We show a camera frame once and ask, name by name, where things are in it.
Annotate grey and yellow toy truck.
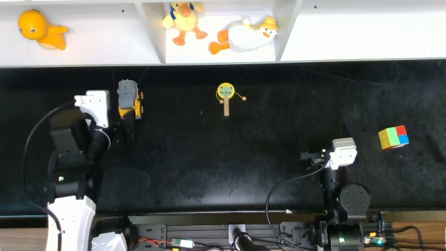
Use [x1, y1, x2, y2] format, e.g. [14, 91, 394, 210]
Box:
[116, 79, 145, 121]

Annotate yellow rattle drum toy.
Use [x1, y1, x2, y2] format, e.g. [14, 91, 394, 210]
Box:
[215, 82, 247, 117]

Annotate white plush duck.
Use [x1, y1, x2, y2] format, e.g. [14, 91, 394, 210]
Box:
[208, 15, 279, 56]

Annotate orange rubber duck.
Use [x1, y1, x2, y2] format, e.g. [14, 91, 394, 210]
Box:
[17, 9, 69, 51]

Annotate many-coloured puzzle cube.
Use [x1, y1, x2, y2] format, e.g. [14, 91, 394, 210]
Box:
[378, 125, 410, 151]

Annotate black cable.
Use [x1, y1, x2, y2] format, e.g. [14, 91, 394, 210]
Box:
[22, 100, 76, 251]
[265, 158, 330, 251]

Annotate white shelf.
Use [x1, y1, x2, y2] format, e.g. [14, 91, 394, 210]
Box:
[0, 0, 446, 68]

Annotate mounting rail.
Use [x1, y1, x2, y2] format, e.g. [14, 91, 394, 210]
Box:
[134, 222, 424, 251]

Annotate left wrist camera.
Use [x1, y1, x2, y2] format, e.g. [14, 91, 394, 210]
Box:
[73, 89, 111, 129]

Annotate yellow plush duck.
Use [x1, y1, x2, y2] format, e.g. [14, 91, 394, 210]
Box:
[162, 1, 209, 47]

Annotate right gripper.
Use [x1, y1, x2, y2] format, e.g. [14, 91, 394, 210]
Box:
[298, 122, 353, 167]

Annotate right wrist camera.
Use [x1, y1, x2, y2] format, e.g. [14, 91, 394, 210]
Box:
[328, 137, 358, 171]

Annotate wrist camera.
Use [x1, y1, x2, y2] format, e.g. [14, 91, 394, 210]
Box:
[73, 89, 111, 129]
[328, 137, 358, 171]

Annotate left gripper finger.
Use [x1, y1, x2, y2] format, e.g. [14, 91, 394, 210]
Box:
[120, 116, 138, 144]

